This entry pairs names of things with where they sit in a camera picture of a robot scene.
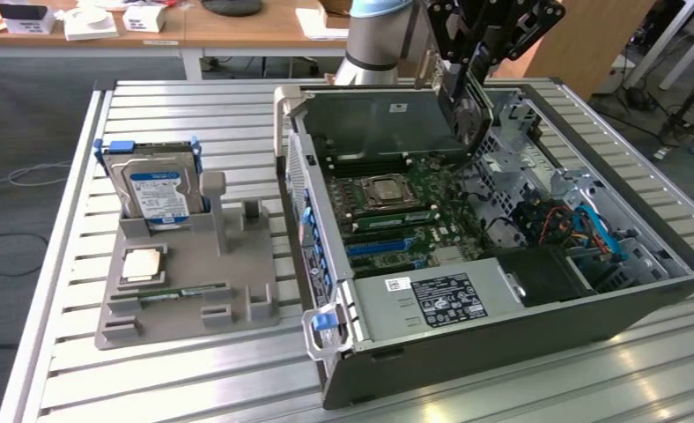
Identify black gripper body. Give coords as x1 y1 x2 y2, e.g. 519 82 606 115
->
462 0 530 43

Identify black graphics card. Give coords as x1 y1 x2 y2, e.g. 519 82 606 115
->
414 48 497 154

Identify wooden cabinet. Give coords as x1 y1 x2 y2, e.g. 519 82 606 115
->
491 0 658 100

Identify stack of white papers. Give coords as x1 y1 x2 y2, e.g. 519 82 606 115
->
295 7 353 41

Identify black wheeled stand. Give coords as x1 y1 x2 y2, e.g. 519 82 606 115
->
651 65 694 160

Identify wooden desk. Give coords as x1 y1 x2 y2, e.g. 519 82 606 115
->
0 0 511 59

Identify black round base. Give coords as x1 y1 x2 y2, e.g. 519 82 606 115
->
201 0 263 18

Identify metal CPU socket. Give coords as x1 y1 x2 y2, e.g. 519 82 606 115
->
362 174 426 212

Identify green RAM stick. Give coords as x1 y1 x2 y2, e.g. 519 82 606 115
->
135 284 221 303
353 210 435 232

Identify blue expansion slot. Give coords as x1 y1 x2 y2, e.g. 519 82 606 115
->
345 235 418 260

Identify small white printed box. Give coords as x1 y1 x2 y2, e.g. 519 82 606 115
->
122 4 167 34

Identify white round-topped box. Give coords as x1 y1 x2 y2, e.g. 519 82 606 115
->
63 6 119 41

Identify hard disk with blue carrier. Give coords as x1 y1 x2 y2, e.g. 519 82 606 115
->
91 139 209 231

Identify silver power supply unit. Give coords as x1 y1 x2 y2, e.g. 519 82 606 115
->
345 257 526 344

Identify grey plastic parts rack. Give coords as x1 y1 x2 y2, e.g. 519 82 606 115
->
91 169 283 353

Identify blue case release latch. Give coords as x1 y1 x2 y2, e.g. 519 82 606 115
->
311 312 342 332

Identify open black PC case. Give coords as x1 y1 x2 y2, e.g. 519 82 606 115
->
273 77 694 411

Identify white box with black lid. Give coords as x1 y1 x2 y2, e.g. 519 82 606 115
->
0 3 58 35

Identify silver CPU chip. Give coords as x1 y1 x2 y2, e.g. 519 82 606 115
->
121 248 165 284

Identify white table frame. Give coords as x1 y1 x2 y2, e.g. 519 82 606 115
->
593 0 694 96

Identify red and orange wires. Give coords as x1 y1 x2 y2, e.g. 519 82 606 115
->
541 205 573 244

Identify blue flat wire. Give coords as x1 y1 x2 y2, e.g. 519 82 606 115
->
573 204 626 262

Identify white floor cable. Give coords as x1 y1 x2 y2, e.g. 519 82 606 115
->
0 160 74 187

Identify black floor cable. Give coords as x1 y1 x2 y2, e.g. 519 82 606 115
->
0 232 50 275

